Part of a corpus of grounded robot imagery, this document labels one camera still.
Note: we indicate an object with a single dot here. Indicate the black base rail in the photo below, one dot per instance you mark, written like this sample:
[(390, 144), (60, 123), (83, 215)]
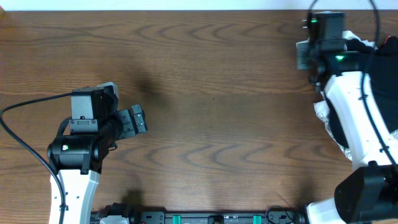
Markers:
[(122, 213)]

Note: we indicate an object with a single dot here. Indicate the black t-shirt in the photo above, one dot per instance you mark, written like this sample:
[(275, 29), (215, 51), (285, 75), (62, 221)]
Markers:
[(383, 70)]

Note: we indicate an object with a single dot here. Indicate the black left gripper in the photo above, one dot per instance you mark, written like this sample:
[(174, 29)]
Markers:
[(129, 129)]

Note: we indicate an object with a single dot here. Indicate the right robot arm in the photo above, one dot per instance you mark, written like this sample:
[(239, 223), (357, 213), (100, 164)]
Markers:
[(358, 84)]

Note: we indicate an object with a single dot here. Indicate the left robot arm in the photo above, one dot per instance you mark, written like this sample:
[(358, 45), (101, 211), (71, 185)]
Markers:
[(80, 146)]

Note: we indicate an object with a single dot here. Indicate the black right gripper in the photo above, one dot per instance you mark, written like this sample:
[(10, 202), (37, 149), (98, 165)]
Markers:
[(300, 62)]

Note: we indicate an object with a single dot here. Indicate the white fern-print cloth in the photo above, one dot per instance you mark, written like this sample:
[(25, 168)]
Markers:
[(325, 112)]

